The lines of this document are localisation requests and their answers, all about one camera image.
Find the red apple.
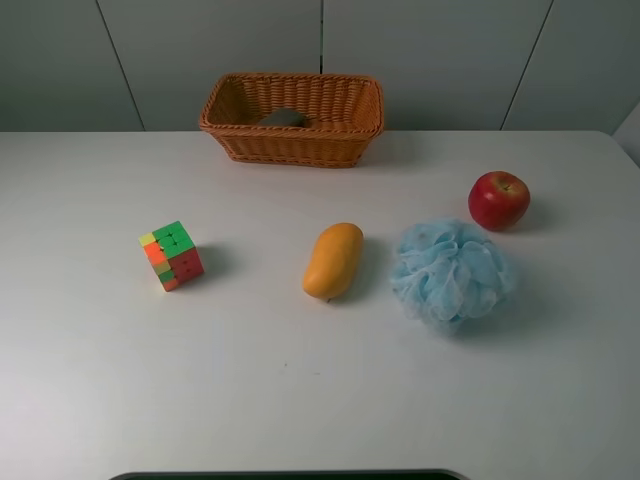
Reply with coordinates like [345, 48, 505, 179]
[468, 171, 531, 232]

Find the blue mesh bath sponge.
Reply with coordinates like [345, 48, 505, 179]
[390, 219, 517, 334]

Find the dark device edge at bottom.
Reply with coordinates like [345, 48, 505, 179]
[112, 469, 465, 480]

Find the multicoloured puzzle cube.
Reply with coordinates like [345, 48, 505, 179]
[138, 221, 204, 292]

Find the yellow mango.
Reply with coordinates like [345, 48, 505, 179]
[302, 223, 364, 301]

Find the orange wicker basket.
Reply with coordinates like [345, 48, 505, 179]
[199, 73, 384, 168]

